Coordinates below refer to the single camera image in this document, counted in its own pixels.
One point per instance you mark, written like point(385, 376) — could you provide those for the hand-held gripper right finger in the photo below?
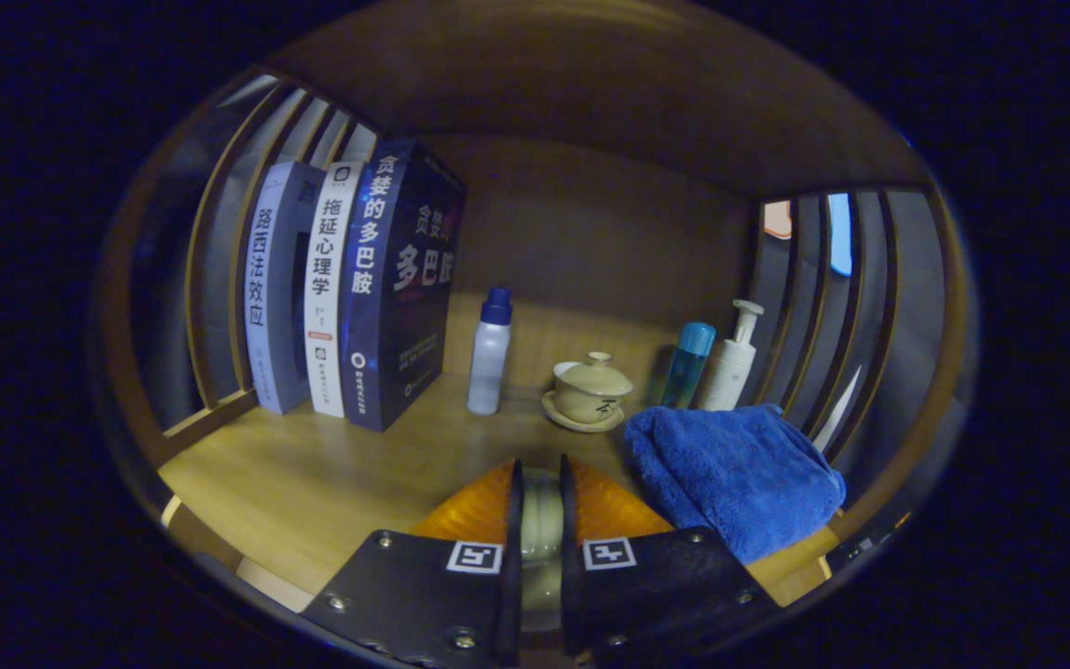
point(572, 595)

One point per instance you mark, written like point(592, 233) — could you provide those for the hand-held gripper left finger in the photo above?
point(512, 576)

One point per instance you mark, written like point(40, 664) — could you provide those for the pale green and white ornament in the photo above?
point(541, 548)

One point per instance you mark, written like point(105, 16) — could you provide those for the wooden countertop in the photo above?
point(312, 483)

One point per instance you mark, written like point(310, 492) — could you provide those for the wooden cabinet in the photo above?
point(591, 232)

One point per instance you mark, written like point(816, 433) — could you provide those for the beige lidded tea bowl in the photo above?
point(591, 395)

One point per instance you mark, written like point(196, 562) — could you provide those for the blue towel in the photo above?
point(730, 474)

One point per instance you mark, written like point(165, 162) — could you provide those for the white bottle with blue cap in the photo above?
point(489, 362)

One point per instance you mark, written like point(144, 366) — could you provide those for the teal bottle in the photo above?
point(686, 367)

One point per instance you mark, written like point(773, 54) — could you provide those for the white pump bottle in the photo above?
point(730, 367)

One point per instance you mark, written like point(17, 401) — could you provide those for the dark navy book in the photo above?
point(405, 316)

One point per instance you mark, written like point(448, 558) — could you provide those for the white stand pole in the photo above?
point(837, 413)

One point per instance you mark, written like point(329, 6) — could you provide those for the white book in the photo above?
point(329, 297)

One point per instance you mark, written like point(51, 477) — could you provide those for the light blue book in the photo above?
point(266, 297)

